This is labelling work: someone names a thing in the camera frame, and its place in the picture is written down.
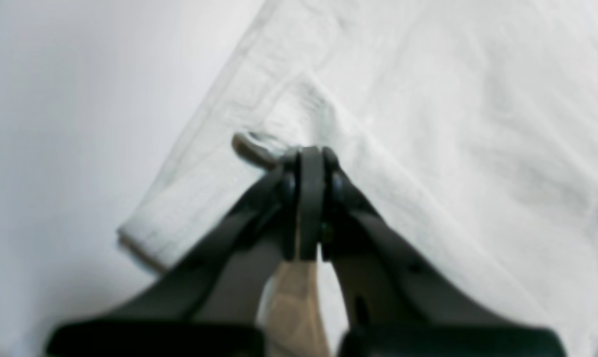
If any beige t-shirt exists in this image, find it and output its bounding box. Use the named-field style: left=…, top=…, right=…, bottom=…
left=118, top=0, right=598, bottom=357

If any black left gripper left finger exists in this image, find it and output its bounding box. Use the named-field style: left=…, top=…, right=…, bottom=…
left=45, top=149, right=300, bottom=357

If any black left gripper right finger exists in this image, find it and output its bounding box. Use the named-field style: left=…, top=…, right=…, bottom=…
left=321, top=147, right=566, bottom=357

